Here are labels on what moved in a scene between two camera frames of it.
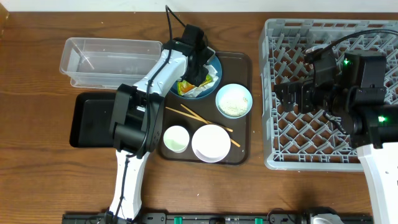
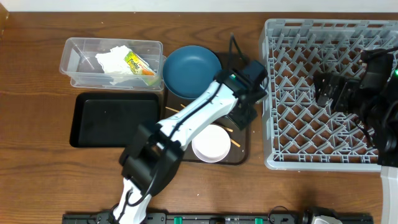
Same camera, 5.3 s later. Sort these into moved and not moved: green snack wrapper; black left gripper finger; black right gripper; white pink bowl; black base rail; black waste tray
Moved: black right gripper; black left gripper finger; green snack wrapper
Not moved: black waste tray; white pink bowl; black base rail
